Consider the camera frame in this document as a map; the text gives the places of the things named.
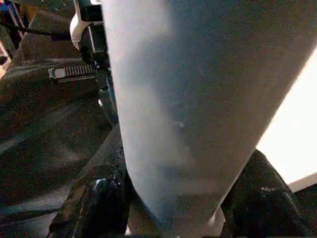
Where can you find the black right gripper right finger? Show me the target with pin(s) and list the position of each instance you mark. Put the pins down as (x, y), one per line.
(267, 203)

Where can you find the white plastic table top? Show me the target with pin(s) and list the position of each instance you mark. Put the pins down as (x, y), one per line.
(297, 129)

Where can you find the white plastic table leg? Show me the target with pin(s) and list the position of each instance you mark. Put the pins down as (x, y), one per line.
(198, 99)

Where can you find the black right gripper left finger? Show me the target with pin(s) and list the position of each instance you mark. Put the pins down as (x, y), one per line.
(94, 208)

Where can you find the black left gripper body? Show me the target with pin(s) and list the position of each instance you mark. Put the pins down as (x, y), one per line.
(101, 64)

